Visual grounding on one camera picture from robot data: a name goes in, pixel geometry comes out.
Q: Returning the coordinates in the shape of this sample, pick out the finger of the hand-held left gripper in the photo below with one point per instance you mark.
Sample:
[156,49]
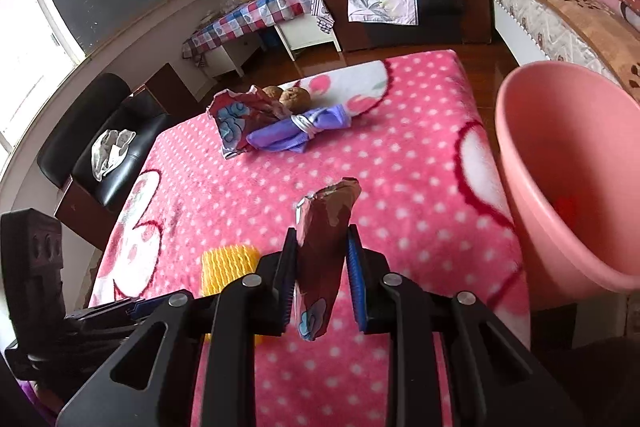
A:
[137,307]

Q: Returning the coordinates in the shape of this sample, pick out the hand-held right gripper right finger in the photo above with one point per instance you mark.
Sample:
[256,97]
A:
[356,287]

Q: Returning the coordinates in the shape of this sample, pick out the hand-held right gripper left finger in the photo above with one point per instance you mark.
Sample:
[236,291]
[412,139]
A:
[287,282]

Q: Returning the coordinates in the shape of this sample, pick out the brown printed wrapper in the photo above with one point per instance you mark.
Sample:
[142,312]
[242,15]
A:
[322,247]

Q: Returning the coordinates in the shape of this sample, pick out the yellow foam fruit net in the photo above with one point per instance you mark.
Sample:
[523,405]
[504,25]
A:
[227,267]

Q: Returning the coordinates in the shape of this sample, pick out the pink plastic basin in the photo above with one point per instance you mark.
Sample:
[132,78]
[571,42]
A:
[550,132]

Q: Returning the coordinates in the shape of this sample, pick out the purple tied cloth bundle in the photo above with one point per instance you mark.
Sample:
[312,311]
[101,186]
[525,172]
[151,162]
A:
[280,134]

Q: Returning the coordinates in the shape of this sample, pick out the white crumpled cloth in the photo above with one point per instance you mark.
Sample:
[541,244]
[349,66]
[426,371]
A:
[110,152]

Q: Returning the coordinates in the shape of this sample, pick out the crumpled blue printed wrapper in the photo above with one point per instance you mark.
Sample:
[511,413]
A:
[235,122]

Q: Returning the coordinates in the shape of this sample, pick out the black leather sofa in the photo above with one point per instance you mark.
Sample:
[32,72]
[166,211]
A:
[85,117]

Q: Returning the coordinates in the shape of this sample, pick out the brown walnuts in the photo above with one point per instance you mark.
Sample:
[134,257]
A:
[295,99]

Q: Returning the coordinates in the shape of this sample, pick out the brown wooden side table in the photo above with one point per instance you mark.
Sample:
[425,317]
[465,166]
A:
[170,87]

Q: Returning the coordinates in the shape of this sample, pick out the window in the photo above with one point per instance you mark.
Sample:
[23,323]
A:
[30,57]

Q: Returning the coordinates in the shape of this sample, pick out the white desk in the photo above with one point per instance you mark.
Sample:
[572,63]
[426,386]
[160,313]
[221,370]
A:
[305,32]

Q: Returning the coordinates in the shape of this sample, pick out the patterned hanging cloth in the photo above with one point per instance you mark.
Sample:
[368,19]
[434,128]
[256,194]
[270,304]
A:
[322,14]

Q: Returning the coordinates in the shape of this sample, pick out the checkered tablecloth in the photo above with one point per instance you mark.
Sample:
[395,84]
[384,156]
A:
[250,14]

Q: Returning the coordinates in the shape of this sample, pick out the bed with patterned bedding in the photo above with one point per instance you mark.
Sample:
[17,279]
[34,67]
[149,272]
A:
[540,27]

